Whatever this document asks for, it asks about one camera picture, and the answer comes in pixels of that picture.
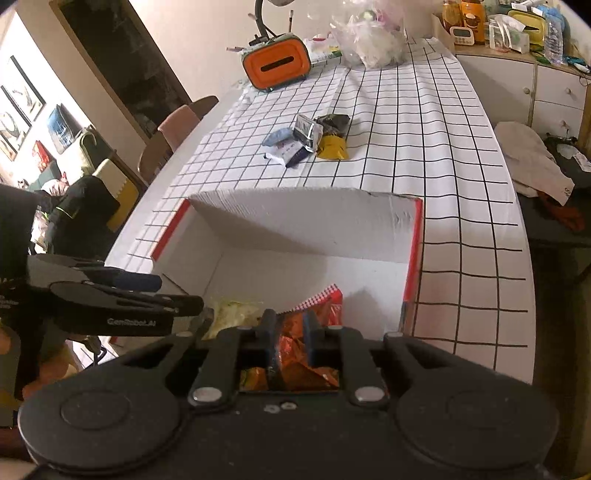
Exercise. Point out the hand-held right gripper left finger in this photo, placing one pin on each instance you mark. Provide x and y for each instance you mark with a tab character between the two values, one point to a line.
268	332

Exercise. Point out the blue painting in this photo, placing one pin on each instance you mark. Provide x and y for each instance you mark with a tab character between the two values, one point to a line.
61	129

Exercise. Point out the person's left hand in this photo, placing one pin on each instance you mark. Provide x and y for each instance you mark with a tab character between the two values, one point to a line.
51	371

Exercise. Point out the silver foil snack packet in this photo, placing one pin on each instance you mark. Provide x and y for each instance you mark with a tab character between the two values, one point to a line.
308	131

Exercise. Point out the dark brown snack packet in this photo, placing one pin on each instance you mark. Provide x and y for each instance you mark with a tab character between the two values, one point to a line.
333	123

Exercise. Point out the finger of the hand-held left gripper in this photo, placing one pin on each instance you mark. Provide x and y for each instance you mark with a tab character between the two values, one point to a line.
134	279
184	304

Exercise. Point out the pale cream snack packet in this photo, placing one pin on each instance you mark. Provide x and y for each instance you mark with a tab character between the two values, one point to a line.
233	318

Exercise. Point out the white blue snack packet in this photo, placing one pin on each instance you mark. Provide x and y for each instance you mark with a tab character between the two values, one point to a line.
287	154

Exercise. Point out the green white flat box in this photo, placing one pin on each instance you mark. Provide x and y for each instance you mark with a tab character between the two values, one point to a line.
325	51

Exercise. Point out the silver gooseneck desk lamp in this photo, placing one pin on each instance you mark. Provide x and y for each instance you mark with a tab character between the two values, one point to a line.
263	18

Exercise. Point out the framed wall picture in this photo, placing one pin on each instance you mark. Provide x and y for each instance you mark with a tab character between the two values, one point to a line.
16	106

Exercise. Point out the yellow tissue box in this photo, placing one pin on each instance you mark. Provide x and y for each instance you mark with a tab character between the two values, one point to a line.
528	25

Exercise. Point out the black bag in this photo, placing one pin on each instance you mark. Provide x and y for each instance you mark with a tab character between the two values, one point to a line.
572	157

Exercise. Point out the white black checked tablecloth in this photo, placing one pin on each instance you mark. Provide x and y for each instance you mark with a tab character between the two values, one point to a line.
415	138

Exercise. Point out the white cardboard box red rim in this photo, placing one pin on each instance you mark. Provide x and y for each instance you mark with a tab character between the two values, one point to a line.
295	240

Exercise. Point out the red white snack bag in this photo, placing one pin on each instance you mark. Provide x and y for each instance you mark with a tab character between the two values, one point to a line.
325	300

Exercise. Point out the dark shelf unit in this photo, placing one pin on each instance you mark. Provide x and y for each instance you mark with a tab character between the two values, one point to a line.
124	60

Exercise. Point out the clear water bottle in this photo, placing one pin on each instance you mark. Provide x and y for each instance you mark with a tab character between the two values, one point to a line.
555	41

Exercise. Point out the pink cloth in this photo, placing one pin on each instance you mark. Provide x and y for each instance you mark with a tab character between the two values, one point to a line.
178	127

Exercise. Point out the white drawer cabinet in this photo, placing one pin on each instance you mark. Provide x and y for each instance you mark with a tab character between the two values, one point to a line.
508	87

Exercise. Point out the orange teal tissue box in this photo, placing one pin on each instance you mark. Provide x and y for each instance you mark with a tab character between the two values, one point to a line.
277	62

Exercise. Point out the black jacket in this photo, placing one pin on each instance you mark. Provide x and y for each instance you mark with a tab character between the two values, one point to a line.
83	217

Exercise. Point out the yellow snack packet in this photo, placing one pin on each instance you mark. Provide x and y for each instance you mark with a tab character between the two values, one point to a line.
332	147

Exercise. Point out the white cloth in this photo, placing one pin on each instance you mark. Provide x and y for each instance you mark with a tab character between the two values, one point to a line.
531	161

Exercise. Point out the orange red foil snack packet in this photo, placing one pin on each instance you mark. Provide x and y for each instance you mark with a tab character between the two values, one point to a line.
295	355

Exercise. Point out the wooden chair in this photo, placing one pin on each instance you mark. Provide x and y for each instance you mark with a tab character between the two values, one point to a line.
152	161

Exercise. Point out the plastic bag white contents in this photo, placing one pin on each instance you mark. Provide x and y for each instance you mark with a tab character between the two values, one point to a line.
378	48

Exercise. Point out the red cloth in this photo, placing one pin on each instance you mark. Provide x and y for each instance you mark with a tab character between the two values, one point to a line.
563	214

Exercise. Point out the large clear plastic bag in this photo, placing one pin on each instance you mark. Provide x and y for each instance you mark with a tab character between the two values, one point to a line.
364	16

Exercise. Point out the light blue snack packet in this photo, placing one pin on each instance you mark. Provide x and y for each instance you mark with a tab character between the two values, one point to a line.
278	137

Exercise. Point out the white kitchen timer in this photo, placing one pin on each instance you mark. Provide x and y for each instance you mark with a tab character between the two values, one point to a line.
462	36

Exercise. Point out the brown cardboard box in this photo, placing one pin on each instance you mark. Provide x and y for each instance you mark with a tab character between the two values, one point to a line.
443	37

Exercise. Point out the clear plastic wrapper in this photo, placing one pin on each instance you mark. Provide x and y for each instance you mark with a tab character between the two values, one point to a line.
244	92

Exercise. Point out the yellow cushion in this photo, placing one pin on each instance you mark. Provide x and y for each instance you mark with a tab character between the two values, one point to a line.
120	194

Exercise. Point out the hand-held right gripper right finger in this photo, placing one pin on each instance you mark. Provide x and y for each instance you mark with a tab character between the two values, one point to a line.
311	337

